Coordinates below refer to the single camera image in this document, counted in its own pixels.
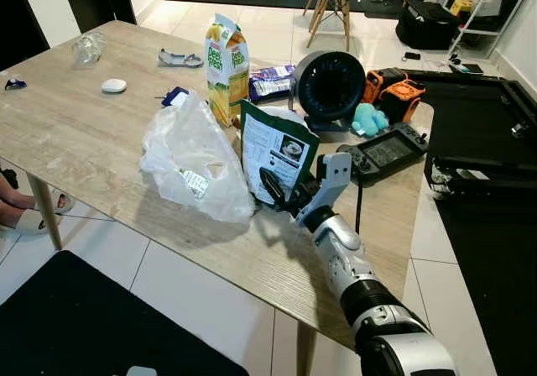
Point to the black round fan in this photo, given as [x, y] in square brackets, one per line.
[329, 86]

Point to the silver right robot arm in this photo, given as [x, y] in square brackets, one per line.
[361, 284]

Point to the black handheld controller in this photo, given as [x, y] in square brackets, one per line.
[386, 151]

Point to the black metal gantry frame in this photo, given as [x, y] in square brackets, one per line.
[470, 170]

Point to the white oval puck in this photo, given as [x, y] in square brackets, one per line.
[114, 86]

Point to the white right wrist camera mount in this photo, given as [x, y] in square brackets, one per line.
[336, 183]

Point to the black soft bag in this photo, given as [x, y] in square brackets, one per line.
[428, 25]

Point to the white plastic bag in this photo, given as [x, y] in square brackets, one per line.
[189, 154]

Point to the teal plush toy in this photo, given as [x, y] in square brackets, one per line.
[367, 120]

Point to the orange black device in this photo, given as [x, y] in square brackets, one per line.
[398, 95]

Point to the yellow green juice carton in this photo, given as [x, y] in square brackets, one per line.
[226, 74]

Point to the blue white small carton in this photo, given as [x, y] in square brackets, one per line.
[174, 96]

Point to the green white printed pouch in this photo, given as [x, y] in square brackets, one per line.
[281, 145]

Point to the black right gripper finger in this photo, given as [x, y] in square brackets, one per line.
[275, 188]

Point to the small blue clip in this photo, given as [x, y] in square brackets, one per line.
[14, 83]

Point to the grey blue small object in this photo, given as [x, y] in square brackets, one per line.
[178, 59]

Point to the clear crumpled plastic bottle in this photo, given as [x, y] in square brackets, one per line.
[88, 49]

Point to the blue white snack packet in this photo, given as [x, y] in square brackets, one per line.
[270, 82]

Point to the person foot in white sandal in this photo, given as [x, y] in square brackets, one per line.
[33, 200]
[21, 221]

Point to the light wooden table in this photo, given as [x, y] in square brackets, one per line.
[84, 133]

